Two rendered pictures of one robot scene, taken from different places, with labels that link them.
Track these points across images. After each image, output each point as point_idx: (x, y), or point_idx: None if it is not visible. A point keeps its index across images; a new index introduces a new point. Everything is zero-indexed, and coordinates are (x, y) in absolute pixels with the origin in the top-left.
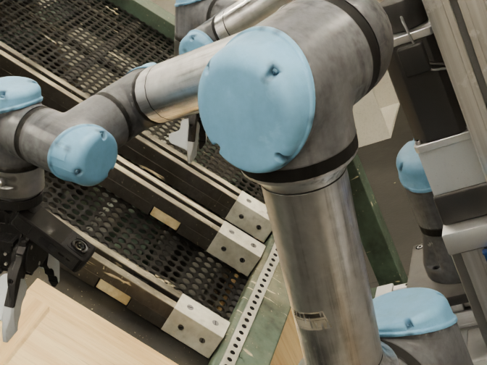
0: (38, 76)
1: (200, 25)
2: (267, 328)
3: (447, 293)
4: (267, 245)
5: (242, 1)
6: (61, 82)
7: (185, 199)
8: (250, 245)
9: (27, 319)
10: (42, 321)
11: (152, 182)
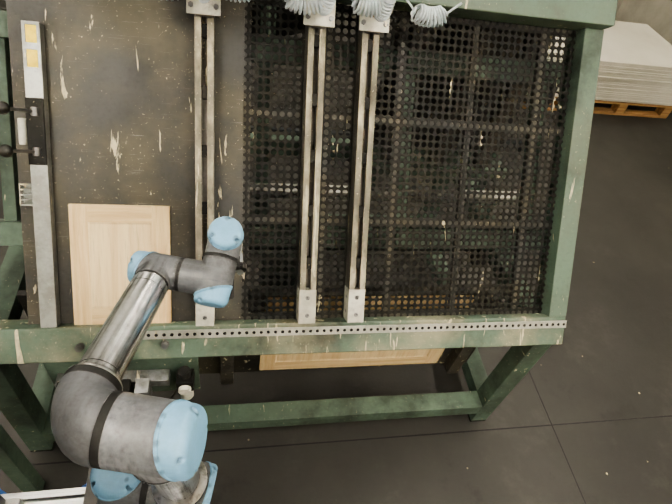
0: (359, 110)
1: (152, 259)
2: (238, 346)
3: (90, 490)
4: (326, 322)
5: (127, 293)
6: (368, 127)
7: (313, 258)
8: (305, 313)
9: (130, 217)
10: (138, 225)
11: (312, 232)
